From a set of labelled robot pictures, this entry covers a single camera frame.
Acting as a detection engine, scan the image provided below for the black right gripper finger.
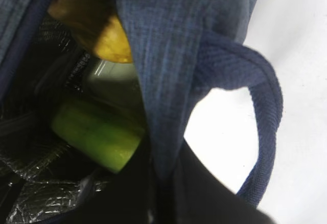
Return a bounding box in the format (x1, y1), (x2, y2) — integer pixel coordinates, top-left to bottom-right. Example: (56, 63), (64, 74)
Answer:
(148, 142), (279, 224)

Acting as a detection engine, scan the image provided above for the green cucumber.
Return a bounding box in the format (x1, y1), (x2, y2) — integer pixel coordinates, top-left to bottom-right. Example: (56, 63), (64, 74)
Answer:
(50, 98), (145, 173)

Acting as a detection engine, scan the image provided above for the green lid glass food container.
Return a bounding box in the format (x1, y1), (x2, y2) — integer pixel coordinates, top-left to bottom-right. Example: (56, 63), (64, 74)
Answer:
(83, 57), (144, 116)

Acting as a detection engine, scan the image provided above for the dark blue insulated lunch bag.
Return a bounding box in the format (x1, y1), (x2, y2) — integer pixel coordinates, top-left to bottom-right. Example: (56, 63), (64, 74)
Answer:
(1, 0), (283, 223)

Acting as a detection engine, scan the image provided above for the yellow squash toy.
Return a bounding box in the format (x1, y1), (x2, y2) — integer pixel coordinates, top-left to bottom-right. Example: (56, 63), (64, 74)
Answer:
(48, 0), (133, 64)

